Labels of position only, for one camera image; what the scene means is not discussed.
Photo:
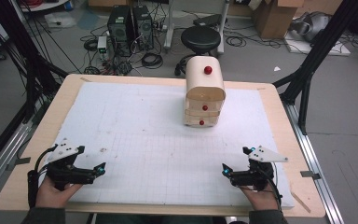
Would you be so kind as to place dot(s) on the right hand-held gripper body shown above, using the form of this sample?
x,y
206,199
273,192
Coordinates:
x,y
259,175

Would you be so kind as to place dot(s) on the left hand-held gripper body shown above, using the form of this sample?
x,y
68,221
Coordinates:
x,y
62,172

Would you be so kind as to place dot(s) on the small wooden drawer cabinet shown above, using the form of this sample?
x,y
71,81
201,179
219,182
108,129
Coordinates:
x,y
203,84

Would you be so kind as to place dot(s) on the person's right hand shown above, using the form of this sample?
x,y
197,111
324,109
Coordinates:
x,y
262,200

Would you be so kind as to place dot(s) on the person's left hand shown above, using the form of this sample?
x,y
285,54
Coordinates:
x,y
53,197

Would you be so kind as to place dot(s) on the thin wooden strip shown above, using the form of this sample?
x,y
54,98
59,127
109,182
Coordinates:
x,y
300,202

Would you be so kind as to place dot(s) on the white grid mat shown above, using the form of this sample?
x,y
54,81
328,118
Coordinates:
x,y
143,133

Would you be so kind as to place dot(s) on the white paper scrap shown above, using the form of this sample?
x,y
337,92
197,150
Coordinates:
x,y
276,68

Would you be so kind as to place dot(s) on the small silver device box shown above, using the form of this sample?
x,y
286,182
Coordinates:
x,y
102,45

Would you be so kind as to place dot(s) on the black round stool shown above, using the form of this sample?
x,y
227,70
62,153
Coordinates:
x,y
200,39

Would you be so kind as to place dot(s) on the white flat board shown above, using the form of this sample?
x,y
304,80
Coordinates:
x,y
320,48

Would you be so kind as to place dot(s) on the white desk leg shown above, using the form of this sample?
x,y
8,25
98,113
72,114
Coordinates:
x,y
169,28
223,28

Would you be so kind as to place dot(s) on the black computer tower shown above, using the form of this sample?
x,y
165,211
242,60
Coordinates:
x,y
143,28
119,29

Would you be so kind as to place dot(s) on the clear plastic bag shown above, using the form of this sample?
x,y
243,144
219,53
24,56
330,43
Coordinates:
x,y
60,20

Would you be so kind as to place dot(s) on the open cardboard box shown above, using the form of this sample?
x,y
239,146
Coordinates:
x,y
276,18

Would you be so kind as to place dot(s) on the black flat pedal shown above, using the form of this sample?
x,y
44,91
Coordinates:
x,y
208,20

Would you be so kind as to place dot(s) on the grey helmet-like device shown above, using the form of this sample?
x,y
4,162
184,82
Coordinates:
x,y
312,25

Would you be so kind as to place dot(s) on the grey metal bracket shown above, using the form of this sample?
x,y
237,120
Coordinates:
x,y
310,174
20,161

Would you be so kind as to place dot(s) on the aluminium rail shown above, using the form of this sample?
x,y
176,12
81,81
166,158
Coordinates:
x,y
313,161
3,161

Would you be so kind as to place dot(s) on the black frame post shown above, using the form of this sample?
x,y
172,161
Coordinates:
x,y
28,56
313,56

